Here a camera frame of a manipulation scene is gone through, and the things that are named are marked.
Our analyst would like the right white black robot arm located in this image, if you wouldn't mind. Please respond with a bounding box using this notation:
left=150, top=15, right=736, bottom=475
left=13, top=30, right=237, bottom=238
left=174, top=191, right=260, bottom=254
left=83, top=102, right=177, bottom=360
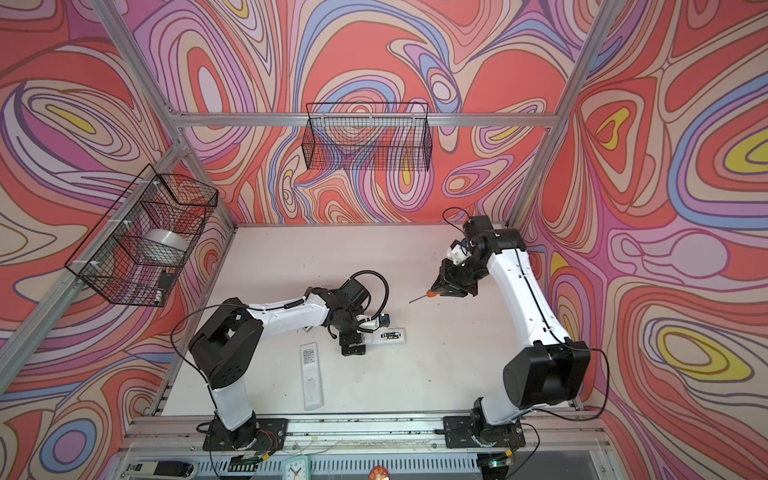
left=427, top=216, right=591, bottom=447

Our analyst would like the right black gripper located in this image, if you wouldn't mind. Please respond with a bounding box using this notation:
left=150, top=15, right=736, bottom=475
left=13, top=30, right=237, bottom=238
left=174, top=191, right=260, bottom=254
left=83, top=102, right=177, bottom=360
left=431, top=256, right=488, bottom=298

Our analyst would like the small white clock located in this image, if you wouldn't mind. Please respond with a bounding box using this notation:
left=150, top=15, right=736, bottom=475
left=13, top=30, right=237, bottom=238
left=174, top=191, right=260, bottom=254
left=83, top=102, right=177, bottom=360
left=281, top=455, right=311, bottom=480

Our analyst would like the white tape roll in basket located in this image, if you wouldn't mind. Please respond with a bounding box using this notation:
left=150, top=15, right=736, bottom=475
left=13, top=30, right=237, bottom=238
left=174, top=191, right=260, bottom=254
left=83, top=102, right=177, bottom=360
left=138, top=229, right=189, bottom=267

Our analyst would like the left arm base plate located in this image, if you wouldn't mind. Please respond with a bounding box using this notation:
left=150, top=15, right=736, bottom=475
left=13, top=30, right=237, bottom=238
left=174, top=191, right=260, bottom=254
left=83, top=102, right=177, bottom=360
left=203, top=416, right=289, bottom=453

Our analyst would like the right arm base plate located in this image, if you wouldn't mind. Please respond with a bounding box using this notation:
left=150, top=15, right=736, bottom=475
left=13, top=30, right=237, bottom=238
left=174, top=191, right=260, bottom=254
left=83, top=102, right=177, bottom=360
left=440, top=415, right=526, bottom=451

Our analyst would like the orange handled screwdriver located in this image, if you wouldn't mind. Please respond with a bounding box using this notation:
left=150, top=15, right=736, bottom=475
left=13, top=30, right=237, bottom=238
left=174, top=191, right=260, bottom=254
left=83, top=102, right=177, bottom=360
left=408, top=290, right=440, bottom=304

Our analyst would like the black wire basket on back wall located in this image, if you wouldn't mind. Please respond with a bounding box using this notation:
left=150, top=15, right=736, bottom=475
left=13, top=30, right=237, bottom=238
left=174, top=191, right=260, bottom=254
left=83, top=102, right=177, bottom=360
left=301, top=101, right=433, bottom=172

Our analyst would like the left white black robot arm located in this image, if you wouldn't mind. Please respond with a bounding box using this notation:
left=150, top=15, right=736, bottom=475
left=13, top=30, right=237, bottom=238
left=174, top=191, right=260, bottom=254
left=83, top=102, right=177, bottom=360
left=188, top=283, right=390, bottom=451

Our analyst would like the black white device on rail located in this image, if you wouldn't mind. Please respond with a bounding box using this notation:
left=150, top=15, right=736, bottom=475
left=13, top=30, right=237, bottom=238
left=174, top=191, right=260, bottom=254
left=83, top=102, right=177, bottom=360
left=120, top=460, right=198, bottom=480

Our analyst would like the black wire basket on wall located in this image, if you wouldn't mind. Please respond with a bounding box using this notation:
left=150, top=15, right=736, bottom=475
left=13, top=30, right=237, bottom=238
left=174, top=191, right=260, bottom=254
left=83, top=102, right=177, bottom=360
left=301, top=101, right=433, bottom=172
left=65, top=166, right=219, bottom=308

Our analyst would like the white remote near front edge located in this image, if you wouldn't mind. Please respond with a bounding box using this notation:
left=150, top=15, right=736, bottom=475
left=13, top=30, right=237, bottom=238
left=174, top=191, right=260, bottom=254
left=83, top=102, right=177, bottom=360
left=300, top=343, right=324, bottom=411

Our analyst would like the black wire basket on left wall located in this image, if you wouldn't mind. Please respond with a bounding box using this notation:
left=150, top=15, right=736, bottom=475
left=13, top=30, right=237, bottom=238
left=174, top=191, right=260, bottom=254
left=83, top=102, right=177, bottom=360
left=65, top=166, right=219, bottom=308

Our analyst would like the red round button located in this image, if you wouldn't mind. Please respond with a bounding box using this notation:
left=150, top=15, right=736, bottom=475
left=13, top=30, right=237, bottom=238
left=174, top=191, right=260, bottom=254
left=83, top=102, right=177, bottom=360
left=368, top=465, right=391, bottom=480

